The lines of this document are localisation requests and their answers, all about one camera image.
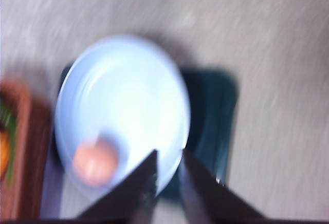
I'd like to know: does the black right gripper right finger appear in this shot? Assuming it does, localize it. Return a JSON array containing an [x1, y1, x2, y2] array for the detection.
[[180, 149, 293, 224]]

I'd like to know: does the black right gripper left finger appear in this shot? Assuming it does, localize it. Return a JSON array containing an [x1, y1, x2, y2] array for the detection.
[[63, 149, 158, 224]]

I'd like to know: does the brown egg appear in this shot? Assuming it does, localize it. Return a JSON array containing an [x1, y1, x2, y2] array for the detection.
[[73, 140, 119, 186]]

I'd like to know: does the light blue plate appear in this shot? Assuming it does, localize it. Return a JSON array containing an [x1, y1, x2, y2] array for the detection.
[[55, 35, 191, 199]]

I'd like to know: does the brown wicker basket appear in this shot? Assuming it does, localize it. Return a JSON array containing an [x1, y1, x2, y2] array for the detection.
[[0, 77, 52, 220]]

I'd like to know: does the dark green plastic tray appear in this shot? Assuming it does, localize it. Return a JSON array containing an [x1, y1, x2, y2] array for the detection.
[[60, 64, 239, 202]]

